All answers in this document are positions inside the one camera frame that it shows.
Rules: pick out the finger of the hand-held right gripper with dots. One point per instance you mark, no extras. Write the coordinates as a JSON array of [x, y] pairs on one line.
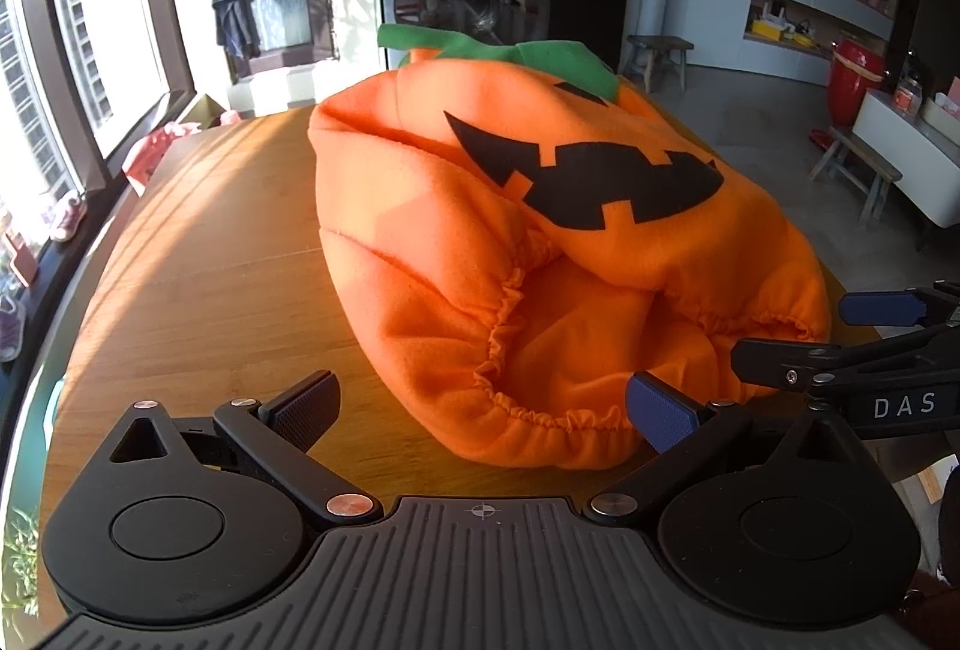
[[881, 309], [780, 361]]

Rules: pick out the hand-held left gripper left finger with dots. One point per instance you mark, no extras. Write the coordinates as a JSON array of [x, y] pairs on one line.
[[307, 404]]

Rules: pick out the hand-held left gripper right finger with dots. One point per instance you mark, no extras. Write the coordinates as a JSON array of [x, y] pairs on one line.
[[660, 412]]

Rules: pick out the orange pumpkin costume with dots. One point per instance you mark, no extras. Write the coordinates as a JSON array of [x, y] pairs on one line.
[[465, 245]]

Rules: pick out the wooden bench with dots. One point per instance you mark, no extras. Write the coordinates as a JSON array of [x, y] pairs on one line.
[[855, 166]]

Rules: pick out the white low cabinet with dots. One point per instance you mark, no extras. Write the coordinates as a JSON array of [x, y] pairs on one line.
[[911, 166]]

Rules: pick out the red drum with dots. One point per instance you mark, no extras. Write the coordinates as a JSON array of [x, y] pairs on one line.
[[855, 88]]

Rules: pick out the blue plastic basin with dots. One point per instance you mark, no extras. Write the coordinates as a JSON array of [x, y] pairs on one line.
[[56, 395]]

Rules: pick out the pink cloth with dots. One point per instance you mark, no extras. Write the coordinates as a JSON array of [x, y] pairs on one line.
[[161, 144]]

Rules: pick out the yellow box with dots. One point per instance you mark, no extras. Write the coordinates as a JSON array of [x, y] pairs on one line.
[[769, 28]]

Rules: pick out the pink child shoe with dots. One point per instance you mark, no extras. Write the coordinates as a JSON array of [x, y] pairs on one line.
[[64, 217]]

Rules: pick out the cardboard box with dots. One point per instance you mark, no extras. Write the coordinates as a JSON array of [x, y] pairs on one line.
[[206, 109]]

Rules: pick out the green potted plant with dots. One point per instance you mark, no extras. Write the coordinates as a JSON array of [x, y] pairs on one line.
[[19, 560]]

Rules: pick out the small wooden stool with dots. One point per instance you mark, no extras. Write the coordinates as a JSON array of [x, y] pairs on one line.
[[660, 54]]

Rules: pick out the dark hanging cloth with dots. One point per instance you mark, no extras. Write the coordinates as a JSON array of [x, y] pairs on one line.
[[232, 13]]

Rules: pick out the black framed window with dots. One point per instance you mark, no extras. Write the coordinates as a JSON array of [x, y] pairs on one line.
[[75, 20]]

